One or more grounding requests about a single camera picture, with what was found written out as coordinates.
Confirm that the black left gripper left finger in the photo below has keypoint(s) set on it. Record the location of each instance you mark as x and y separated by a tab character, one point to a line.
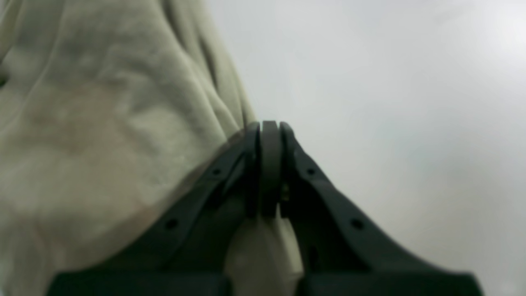
184	252

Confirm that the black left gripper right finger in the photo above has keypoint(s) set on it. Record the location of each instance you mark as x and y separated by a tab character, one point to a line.
344	253

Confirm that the beige t-shirt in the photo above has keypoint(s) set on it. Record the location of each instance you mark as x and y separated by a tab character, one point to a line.
110	110

